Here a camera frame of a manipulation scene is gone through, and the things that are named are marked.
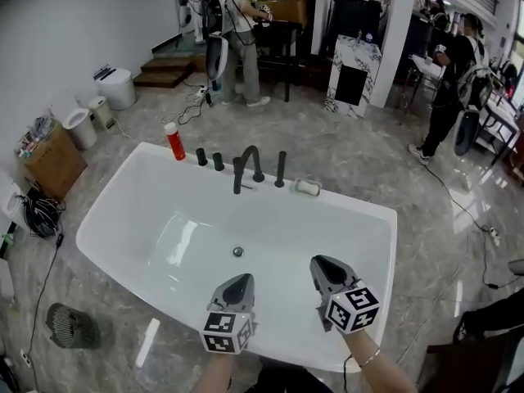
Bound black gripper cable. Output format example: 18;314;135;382
341;353;354;393

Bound cardboard box with clutter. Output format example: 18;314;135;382
15;115;88;201

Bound black arched faucet spout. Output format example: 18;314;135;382
232;145;265;196

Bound red bottle white cap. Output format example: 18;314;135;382
164;122;187;162

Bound thin gold bracelet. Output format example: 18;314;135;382
359;346;382;369

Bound black floor fan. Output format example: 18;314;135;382
45;302;102;350

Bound small beige pedal bin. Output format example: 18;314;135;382
88;95;115;132

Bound large white lidded bin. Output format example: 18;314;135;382
93;67;138;111

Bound clear soap dish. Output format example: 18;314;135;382
291;177;323;198

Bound person's right forearm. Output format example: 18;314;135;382
341;328;415;393

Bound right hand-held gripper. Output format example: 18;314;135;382
309;255;382;337

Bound tangle of black cables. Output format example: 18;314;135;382
19;194;67;241

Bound black handheld shower head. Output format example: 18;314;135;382
274;151;287;183

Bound black metal table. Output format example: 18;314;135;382
252;17;305;102

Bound white flat bar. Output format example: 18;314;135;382
134;317;161;369

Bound person's dark clothing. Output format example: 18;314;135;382
256;355;333;393

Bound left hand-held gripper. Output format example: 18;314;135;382
199;273;260;356

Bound person's left forearm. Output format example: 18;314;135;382
190;352;237;393

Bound white table black legs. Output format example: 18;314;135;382
474;90;523;167

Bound black cabinet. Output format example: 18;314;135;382
327;0;384;56

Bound white bathtub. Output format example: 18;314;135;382
75;141;399;374

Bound white open round bin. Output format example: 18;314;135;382
61;107;99;151

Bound wooden steps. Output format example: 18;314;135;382
132;52;197;89

